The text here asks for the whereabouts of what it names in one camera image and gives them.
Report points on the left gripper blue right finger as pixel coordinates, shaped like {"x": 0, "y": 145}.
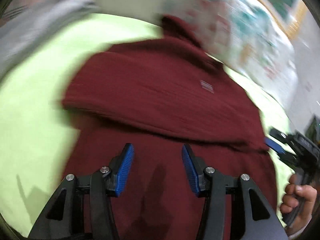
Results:
{"x": 252, "y": 215}

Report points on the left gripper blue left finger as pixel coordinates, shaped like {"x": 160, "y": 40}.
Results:
{"x": 80, "y": 207}

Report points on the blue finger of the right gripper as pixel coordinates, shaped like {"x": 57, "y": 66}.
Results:
{"x": 274, "y": 146}

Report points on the dark red knit sweater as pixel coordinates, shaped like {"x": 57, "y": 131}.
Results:
{"x": 159, "y": 95}

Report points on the person's right hand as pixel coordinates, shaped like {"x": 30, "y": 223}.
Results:
{"x": 290, "y": 201}

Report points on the light green bed sheet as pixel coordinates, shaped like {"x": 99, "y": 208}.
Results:
{"x": 37, "y": 135}

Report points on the floral white quilt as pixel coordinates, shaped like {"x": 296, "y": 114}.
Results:
{"x": 241, "y": 33}

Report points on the folded grey cloth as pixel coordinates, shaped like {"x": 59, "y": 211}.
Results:
{"x": 22, "y": 35}

